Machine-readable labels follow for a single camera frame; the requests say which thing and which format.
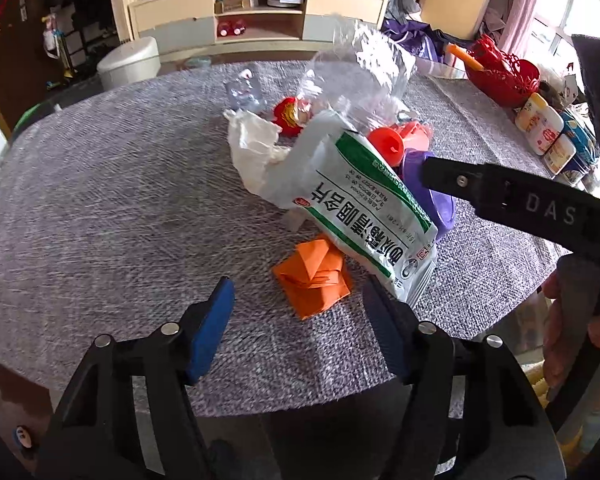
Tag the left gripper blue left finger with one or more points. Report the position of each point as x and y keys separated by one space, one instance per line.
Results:
x=204 y=324

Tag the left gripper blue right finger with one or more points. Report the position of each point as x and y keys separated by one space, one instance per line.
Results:
x=394 y=324

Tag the white green medicine packet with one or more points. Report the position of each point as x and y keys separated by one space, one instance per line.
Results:
x=341 y=183

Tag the red plush lantern ornament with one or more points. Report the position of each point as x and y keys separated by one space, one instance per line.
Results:
x=291 y=115

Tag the person's right hand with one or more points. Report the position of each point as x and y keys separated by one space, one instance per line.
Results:
x=561 y=341

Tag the orange folded paper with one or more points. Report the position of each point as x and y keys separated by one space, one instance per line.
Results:
x=314 y=277

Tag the white yogurt bottle pack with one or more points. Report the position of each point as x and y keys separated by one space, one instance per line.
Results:
x=543 y=129

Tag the grey woven tablecloth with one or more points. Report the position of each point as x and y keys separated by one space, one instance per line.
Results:
x=120 y=211

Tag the red plastic cup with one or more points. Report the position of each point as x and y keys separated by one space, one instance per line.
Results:
x=393 y=142

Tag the purple bag on floor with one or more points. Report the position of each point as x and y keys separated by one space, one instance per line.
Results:
x=421 y=40

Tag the clear plastic bag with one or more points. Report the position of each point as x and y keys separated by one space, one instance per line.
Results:
x=362 y=77

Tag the white round stool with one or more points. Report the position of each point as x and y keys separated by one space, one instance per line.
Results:
x=134 y=61

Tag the beige TV cabinet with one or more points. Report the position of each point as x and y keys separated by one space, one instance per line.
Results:
x=184 y=28

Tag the orange handled tool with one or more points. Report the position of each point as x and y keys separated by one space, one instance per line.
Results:
x=464 y=56

